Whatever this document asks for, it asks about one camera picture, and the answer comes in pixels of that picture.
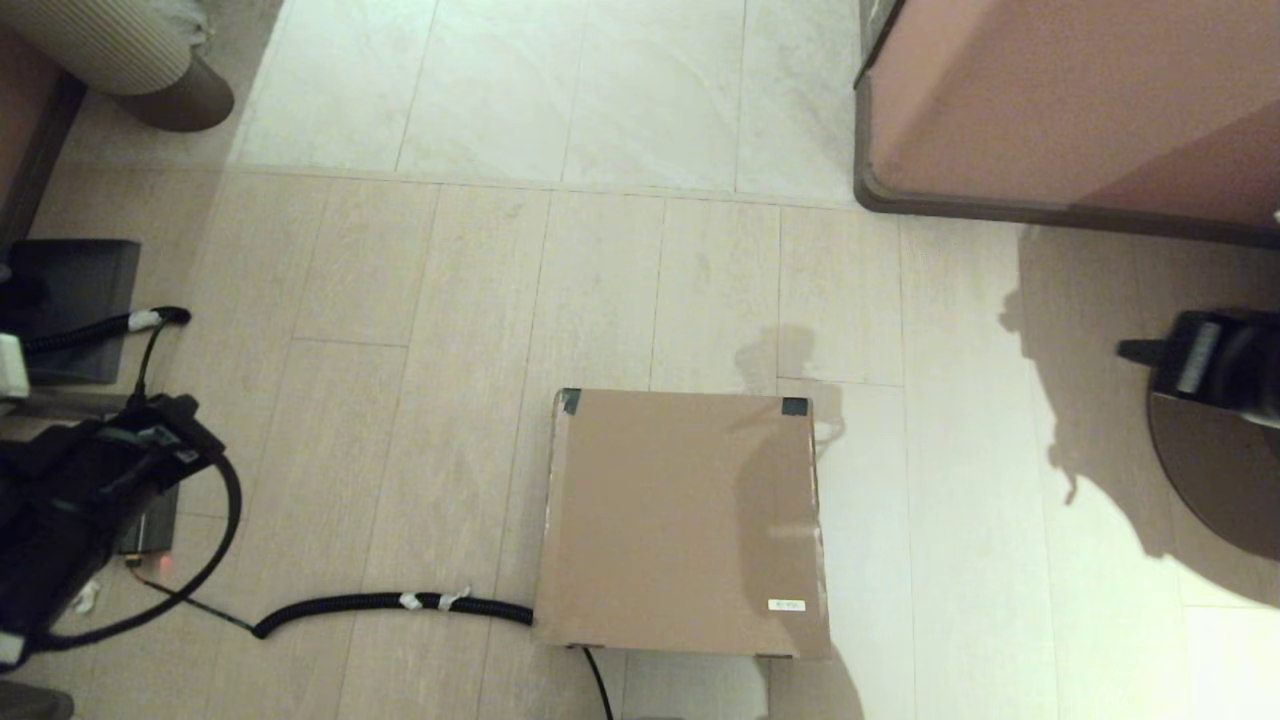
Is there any pink cabinet dark trim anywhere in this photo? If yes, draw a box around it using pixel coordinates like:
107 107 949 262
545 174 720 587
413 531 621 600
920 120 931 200
852 0 1280 249

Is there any cardboard shoe box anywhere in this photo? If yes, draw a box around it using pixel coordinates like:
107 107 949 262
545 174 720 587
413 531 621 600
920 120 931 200
533 388 834 662

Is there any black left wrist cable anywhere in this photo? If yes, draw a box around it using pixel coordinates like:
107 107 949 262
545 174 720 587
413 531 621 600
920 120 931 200
0 450 244 653

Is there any brown wooden furniture side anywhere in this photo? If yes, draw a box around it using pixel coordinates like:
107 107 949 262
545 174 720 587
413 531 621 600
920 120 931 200
0 25 86 246

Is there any black flat panel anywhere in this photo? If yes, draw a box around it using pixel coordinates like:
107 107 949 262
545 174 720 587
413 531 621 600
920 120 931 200
0 240 143 386

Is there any white crumpled plastic bag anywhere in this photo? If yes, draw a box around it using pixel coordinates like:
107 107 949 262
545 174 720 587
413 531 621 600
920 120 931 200
160 0 213 49

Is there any dark grey rounded object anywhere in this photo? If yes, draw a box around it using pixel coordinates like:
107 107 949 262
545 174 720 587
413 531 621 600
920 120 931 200
0 682 76 720

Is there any black corrugated cable conduit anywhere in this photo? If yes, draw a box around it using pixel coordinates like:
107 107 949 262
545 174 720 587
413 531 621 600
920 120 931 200
130 575 613 720
20 307 193 401

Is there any grey power inverter box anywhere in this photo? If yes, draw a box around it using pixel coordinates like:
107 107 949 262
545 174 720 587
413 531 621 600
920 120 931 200
118 485 179 557

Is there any beige ribbed pedestal brown base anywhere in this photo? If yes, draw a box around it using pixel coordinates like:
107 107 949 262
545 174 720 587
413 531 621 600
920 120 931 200
0 0 237 134
1148 392 1280 561

